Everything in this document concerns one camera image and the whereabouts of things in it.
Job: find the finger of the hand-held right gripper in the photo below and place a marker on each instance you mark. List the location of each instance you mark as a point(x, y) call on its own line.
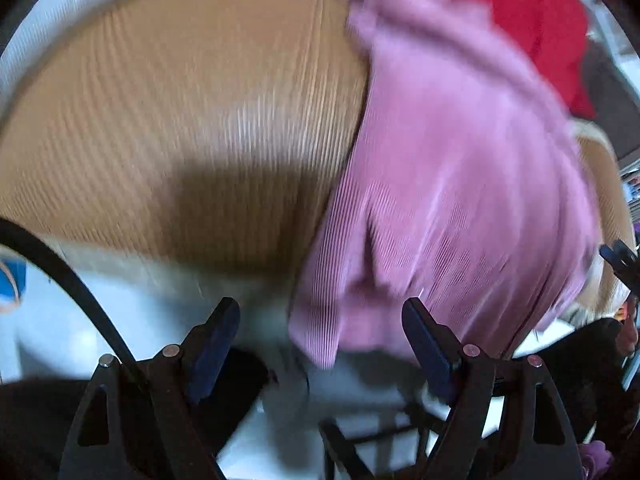
point(620, 260)

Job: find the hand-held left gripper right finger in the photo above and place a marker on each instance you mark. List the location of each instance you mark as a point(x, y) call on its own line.
point(425, 345)

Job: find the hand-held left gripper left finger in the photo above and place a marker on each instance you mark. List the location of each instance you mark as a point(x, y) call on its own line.
point(215, 350)

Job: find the brown woven mat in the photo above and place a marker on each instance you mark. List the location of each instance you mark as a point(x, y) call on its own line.
point(175, 125)

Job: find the red fleece blanket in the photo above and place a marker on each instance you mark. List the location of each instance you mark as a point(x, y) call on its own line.
point(515, 15)

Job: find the black metal frame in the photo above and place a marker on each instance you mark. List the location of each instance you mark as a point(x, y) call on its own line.
point(380, 440)

